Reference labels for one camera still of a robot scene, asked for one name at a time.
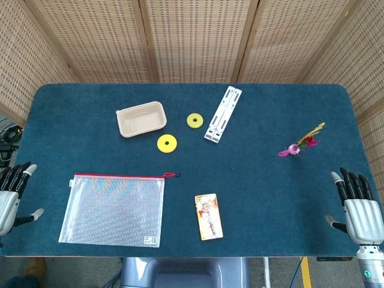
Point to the brown object on floor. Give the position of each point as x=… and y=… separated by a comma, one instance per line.
x=36, y=267

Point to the beige plastic food container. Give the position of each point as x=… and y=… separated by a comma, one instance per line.
x=141, y=120

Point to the colourful feather shuttlecock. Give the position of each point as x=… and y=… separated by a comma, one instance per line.
x=292, y=149

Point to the grey robot torso base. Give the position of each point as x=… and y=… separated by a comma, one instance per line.
x=180, y=273

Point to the white table leg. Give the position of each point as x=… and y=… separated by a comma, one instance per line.
x=266, y=273

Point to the white folding laptop stand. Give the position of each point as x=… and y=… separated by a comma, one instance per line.
x=220, y=120

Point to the black box under table edge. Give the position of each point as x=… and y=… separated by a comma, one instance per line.
x=334, y=259

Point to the blue felt table cover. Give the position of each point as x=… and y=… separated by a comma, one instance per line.
x=255, y=195

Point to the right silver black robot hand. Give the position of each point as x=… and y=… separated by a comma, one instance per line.
x=363, y=219

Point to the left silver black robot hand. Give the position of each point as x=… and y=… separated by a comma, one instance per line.
x=9, y=201

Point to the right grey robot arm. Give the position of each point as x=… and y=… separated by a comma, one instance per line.
x=369, y=267

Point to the clear mesh zipper pouch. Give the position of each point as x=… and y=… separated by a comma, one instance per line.
x=114, y=210

